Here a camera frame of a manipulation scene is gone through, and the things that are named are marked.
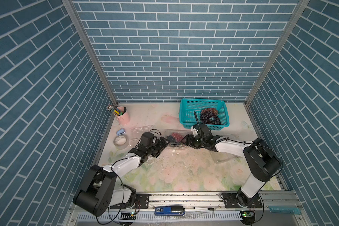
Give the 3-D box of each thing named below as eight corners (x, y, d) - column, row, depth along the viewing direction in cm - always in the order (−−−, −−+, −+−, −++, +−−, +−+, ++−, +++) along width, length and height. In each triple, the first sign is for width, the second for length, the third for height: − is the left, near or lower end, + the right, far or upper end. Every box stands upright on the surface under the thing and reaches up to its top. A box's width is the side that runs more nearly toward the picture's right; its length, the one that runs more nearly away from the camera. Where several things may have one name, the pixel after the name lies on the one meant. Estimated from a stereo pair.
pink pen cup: (118, 125, 108) (112, 114, 98) (121, 116, 114) (116, 105, 104) (128, 125, 108) (123, 114, 98) (131, 116, 114) (126, 105, 104)
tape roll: (112, 149, 95) (111, 147, 93) (116, 137, 101) (115, 134, 99) (127, 149, 95) (125, 147, 93) (130, 137, 101) (128, 134, 99)
